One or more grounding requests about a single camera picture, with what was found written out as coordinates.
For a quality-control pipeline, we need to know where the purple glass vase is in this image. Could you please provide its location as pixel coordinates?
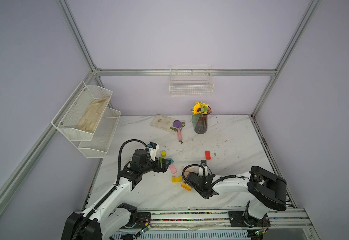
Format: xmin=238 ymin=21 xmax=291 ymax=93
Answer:
xmin=193 ymin=114 xmax=208 ymax=135

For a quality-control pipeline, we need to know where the white mesh upper shelf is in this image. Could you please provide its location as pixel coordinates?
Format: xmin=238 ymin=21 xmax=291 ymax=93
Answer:
xmin=51 ymin=82 xmax=112 ymax=142

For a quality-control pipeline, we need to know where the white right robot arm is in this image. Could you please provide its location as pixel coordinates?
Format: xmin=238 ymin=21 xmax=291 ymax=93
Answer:
xmin=182 ymin=164 xmax=287 ymax=226

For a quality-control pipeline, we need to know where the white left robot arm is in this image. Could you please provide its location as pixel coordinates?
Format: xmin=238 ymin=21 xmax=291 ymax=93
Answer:
xmin=61 ymin=143 xmax=171 ymax=240

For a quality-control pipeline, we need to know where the white wire wall basket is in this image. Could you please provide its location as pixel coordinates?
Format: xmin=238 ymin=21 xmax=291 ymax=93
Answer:
xmin=169 ymin=65 xmax=214 ymax=97

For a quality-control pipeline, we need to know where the white mesh shelf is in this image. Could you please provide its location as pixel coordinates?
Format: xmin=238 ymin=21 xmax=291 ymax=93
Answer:
xmin=51 ymin=82 xmax=112 ymax=142
xmin=78 ymin=108 xmax=121 ymax=159

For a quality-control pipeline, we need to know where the yellow arch block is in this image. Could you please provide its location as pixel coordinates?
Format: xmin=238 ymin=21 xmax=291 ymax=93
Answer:
xmin=172 ymin=176 xmax=183 ymax=183

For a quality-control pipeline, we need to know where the red rectangular block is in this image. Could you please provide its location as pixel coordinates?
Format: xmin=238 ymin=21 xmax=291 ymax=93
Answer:
xmin=205 ymin=151 xmax=211 ymax=160

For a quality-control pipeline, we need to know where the yellow sunflower bouquet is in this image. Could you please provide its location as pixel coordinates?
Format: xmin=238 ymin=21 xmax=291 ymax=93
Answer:
xmin=191 ymin=101 xmax=212 ymax=122

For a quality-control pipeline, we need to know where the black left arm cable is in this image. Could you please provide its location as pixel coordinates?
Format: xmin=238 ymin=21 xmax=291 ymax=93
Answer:
xmin=115 ymin=138 xmax=149 ymax=187

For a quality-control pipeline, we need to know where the orange cylinder block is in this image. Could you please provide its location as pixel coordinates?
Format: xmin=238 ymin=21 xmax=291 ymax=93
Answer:
xmin=181 ymin=182 xmax=192 ymax=192

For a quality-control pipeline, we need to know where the pink rectangular block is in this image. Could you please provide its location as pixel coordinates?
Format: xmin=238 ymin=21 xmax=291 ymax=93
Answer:
xmin=169 ymin=164 xmax=178 ymax=175

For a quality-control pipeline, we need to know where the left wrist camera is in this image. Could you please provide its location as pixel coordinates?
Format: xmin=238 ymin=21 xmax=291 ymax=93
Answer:
xmin=148 ymin=142 xmax=159 ymax=161

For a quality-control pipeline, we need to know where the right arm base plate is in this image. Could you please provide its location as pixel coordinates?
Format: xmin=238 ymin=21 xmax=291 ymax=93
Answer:
xmin=228 ymin=211 xmax=270 ymax=228

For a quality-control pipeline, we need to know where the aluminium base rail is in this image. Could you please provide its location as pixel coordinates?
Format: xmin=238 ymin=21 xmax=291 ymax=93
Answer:
xmin=111 ymin=208 xmax=319 ymax=240

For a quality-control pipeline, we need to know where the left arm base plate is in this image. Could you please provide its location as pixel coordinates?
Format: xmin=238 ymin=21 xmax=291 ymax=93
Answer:
xmin=129 ymin=212 xmax=151 ymax=229

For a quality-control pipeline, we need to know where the white mesh lower shelf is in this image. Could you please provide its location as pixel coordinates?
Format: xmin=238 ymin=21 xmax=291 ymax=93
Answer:
xmin=78 ymin=108 xmax=121 ymax=159

